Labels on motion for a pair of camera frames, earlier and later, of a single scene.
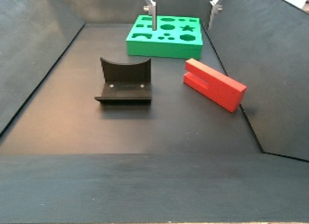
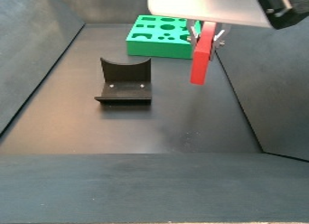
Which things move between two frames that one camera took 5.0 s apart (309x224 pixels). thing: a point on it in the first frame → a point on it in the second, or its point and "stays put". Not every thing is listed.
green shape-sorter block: x=166 y=37 stays put
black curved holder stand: x=127 y=82 stays put
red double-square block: x=214 y=85 → x=204 y=52
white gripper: x=152 y=9 → x=224 y=8
